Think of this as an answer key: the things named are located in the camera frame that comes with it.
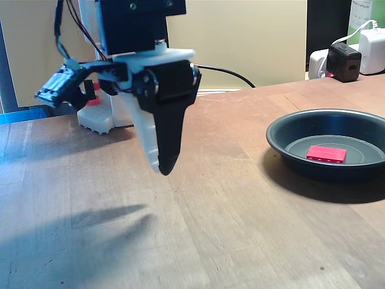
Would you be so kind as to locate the red lego block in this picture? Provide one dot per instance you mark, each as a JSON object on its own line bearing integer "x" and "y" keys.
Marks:
{"x": 326, "y": 153}

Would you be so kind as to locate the black round shallow bin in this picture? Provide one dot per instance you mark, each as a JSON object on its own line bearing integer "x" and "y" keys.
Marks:
{"x": 300, "y": 126}

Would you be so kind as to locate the red black base clamp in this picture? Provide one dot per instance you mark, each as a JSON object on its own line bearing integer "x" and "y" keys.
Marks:
{"x": 93, "y": 101}

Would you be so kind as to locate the blue strip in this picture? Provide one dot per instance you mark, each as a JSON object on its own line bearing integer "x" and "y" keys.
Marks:
{"x": 15, "y": 117}

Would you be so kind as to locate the white power strip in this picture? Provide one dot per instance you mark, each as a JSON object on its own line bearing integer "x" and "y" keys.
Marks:
{"x": 317, "y": 64}

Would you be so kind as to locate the black panel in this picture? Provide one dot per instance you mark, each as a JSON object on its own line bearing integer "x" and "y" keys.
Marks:
{"x": 328, "y": 24}

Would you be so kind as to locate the black cube charger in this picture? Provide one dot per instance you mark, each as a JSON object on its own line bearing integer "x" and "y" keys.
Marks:
{"x": 343, "y": 63}

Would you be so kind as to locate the green and white box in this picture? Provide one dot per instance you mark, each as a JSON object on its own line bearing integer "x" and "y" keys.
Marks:
{"x": 361, "y": 15}

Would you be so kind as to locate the white power adapter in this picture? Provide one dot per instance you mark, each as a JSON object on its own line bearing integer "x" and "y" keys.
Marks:
{"x": 373, "y": 51}

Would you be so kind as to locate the dark grey frame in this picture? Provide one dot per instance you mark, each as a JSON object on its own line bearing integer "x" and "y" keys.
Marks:
{"x": 7, "y": 75}

